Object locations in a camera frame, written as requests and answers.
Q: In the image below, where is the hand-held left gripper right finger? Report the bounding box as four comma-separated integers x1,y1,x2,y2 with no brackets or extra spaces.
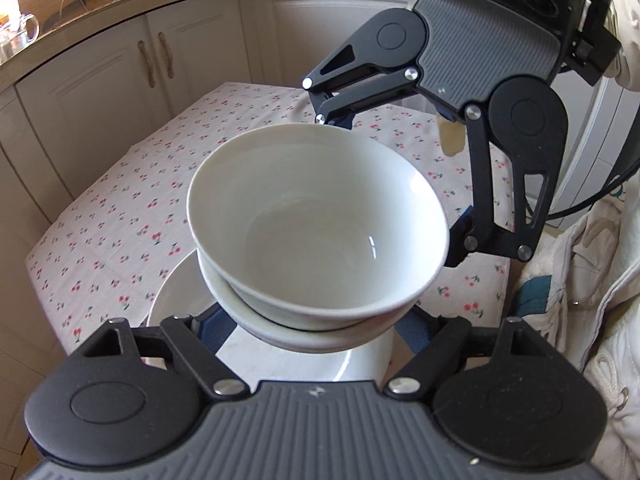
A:
382,307,561,402

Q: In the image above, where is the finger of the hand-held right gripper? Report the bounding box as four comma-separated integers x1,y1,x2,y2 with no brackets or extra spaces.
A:
442,105,557,268
301,34,422,131

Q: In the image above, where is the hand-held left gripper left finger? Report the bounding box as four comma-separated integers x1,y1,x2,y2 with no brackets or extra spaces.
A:
72,305,251,402

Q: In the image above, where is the large white fruit-print plate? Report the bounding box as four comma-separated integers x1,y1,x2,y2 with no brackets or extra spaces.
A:
146,247,396,383

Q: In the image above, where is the white pink-floral bowl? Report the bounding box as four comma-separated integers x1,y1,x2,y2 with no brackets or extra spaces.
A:
196,247,418,352
186,122,449,332

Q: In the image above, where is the person's right hand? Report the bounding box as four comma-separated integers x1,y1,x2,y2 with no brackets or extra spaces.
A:
436,112,469,157

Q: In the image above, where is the cherry print tablecloth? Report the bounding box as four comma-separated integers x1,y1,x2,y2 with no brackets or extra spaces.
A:
24,81,516,356

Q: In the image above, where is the white jacket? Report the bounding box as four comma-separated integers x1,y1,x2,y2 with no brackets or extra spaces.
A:
510,180,640,480

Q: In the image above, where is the clear glass pitcher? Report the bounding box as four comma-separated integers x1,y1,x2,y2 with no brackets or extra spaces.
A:
0,12,41,53

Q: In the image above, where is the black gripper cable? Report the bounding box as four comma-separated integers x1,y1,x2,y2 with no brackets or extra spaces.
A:
547,125,640,221

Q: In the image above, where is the brass cabinet handle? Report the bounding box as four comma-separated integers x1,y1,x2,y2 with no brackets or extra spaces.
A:
157,31,175,80
137,40,153,88

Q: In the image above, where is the metal wire rack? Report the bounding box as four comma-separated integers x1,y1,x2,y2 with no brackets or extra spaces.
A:
59,0,93,23

